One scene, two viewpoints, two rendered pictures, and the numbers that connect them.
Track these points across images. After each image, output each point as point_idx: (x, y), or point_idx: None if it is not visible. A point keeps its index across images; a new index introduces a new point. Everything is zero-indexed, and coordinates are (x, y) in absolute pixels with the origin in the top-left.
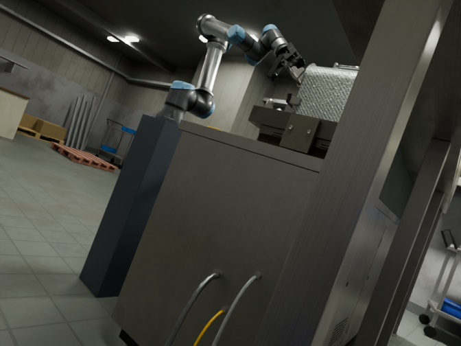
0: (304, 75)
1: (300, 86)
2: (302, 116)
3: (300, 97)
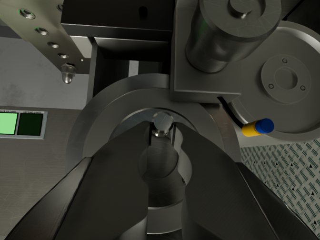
0: (76, 145)
1: (87, 95)
2: (5, 23)
3: (84, 55)
